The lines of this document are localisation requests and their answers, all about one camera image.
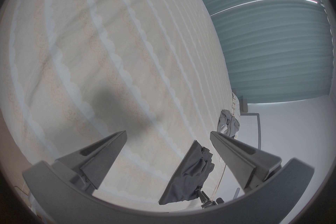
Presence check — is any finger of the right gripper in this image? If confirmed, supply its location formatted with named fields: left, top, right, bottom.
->
left=195, top=187, right=208, bottom=202

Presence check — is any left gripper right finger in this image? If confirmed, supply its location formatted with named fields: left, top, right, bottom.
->
left=210, top=131, right=282, bottom=189

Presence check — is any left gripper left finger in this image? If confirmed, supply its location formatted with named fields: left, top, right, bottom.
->
left=54, top=131, right=128, bottom=190

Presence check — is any black T-shirt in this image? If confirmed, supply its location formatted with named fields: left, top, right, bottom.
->
left=158, top=140, right=215, bottom=205

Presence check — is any pile of clothes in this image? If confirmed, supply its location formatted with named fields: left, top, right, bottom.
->
left=217, top=110, right=240, bottom=138

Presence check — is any bed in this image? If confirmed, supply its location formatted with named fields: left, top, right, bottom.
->
left=0, top=0, right=261, bottom=215

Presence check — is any white printed pillow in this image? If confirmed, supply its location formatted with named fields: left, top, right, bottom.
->
left=232, top=92, right=242, bottom=124

